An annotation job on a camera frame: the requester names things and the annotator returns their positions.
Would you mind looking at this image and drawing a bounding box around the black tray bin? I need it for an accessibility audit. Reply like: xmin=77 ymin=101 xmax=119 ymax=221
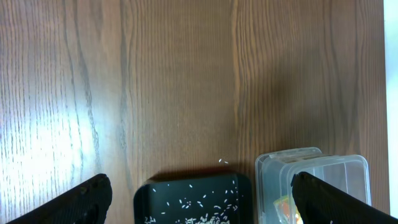
xmin=132 ymin=172 xmax=254 ymax=224

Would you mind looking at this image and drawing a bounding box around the yellow green wrapper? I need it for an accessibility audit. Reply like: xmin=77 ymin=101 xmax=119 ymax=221
xmin=273 ymin=195 xmax=303 ymax=224

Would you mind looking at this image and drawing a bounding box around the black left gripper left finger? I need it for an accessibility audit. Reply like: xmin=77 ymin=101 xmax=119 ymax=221
xmin=9 ymin=174 xmax=113 ymax=224

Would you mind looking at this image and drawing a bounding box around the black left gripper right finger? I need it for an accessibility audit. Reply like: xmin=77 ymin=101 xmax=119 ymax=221
xmin=291 ymin=172 xmax=397 ymax=224

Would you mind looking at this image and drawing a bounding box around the pile of white rice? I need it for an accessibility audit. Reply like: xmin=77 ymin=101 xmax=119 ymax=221
xmin=143 ymin=179 xmax=240 ymax=224

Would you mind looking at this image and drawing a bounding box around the clear plastic bin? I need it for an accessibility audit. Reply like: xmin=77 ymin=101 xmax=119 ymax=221
xmin=255 ymin=147 xmax=372 ymax=224

